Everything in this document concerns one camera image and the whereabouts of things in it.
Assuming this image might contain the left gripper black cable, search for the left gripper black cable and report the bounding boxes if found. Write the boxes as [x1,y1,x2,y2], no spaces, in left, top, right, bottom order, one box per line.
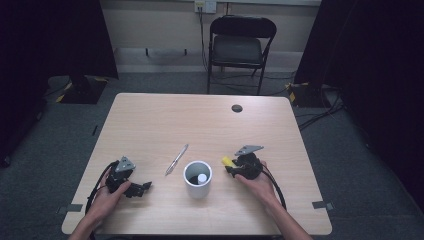
[84,160,120,215]

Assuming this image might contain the black stand base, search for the black stand base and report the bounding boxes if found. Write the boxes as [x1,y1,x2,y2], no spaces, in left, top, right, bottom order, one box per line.
[55,75,110,105]
[285,81,332,109]

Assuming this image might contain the black folding chair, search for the black folding chair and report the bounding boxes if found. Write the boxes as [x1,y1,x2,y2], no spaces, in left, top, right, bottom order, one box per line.
[206,14,278,96]

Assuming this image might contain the black cable from outlet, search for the black cable from outlet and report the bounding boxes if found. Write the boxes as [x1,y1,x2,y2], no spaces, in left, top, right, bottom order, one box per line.
[198,6,210,73]

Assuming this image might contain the white wall outlet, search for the white wall outlet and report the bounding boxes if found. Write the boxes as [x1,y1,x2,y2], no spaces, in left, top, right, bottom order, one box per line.
[194,0,218,15]

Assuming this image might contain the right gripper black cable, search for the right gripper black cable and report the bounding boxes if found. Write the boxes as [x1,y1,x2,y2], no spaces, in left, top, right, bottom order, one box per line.
[260,165,288,212]

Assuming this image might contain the black floor cables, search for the black floor cables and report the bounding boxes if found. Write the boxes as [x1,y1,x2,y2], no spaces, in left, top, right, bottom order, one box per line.
[209,69,346,132]

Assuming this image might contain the grey tape strip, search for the grey tape strip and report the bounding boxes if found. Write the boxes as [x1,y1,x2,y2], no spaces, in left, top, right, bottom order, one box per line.
[311,200,335,212]
[57,203,84,215]

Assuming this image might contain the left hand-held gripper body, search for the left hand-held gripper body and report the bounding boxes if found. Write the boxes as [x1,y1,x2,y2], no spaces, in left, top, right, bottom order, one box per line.
[105,155,137,195]

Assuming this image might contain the silver pen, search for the silver pen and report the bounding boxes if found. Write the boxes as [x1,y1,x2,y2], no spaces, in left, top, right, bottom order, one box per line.
[164,143,190,177]

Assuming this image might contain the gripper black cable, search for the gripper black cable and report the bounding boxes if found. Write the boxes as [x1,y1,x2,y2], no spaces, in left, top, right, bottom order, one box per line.
[260,165,288,212]
[84,160,120,215]

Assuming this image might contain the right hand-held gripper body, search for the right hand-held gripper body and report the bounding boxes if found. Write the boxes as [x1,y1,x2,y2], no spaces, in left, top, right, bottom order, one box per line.
[233,144,265,181]

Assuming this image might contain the white cup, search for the white cup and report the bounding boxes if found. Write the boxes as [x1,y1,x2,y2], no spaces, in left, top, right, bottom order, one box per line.
[182,160,214,200]

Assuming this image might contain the person's right hand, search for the person's right hand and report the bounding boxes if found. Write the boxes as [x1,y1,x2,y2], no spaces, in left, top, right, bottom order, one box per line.
[234,161,280,206]

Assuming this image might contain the dark curtain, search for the dark curtain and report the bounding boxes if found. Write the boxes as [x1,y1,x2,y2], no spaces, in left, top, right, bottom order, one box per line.
[0,0,119,168]
[294,0,424,211]

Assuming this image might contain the person's left hand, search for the person's left hand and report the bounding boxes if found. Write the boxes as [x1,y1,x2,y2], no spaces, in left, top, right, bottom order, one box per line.
[87,176,132,223]

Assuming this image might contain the yellow highlighter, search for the yellow highlighter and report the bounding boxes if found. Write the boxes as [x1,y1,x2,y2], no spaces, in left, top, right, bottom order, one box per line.
[221,155,240,168]

